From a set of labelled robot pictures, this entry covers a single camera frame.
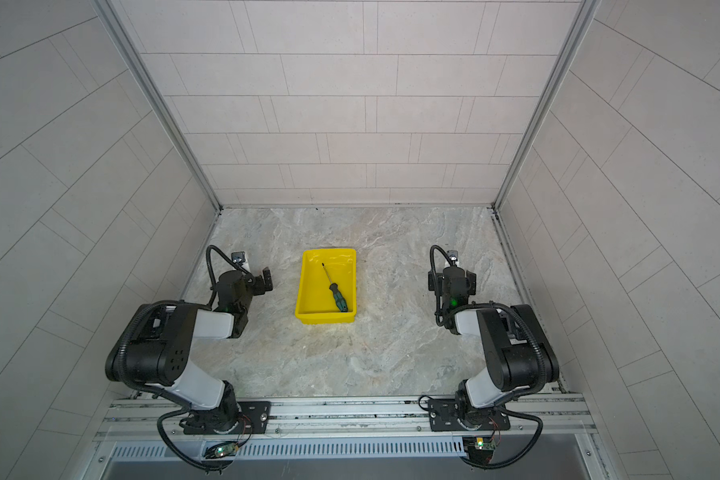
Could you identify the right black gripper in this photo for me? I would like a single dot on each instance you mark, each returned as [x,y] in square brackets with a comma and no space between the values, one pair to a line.
[437,279]

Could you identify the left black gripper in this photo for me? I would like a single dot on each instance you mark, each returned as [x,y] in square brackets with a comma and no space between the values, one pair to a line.
[260,288]

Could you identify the green handled screwdriver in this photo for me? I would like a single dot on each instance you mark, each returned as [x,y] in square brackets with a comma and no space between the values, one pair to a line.
[337,295]

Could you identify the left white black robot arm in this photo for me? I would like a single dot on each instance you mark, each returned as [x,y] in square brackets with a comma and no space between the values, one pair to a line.
[153,356]

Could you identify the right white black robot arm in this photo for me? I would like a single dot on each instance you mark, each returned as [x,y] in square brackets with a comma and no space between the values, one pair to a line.
[518,360]

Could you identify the yellow plastic bin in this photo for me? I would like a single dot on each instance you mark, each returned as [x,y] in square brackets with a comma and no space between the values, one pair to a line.
[315,305]

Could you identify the right small circuit board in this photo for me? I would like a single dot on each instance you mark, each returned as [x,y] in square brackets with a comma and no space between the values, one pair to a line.
[479,450]

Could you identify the small circuit board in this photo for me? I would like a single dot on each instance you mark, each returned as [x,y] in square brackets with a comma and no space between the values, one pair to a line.
[221,451]
[479,450]

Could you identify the left small circuit board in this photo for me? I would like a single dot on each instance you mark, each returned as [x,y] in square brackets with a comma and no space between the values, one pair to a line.
[221,451]

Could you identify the white ventilation grille strip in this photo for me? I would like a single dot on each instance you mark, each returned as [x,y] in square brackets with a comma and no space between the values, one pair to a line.
[303,448]

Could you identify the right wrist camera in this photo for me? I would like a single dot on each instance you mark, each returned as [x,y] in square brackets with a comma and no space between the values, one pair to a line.
[452,257]

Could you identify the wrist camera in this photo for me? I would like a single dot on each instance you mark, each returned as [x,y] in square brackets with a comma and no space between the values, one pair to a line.
[452,257]
[239,260]

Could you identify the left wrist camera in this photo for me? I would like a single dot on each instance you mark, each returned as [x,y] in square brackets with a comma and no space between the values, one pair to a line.
[239,260]

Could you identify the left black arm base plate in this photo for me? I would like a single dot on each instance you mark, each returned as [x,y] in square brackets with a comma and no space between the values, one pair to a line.
[247,417]

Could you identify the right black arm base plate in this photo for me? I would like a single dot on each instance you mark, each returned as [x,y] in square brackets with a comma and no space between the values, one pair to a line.
[446,415]

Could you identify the aluminium mounting rail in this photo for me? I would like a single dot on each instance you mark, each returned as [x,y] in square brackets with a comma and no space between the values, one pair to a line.
[342,417]

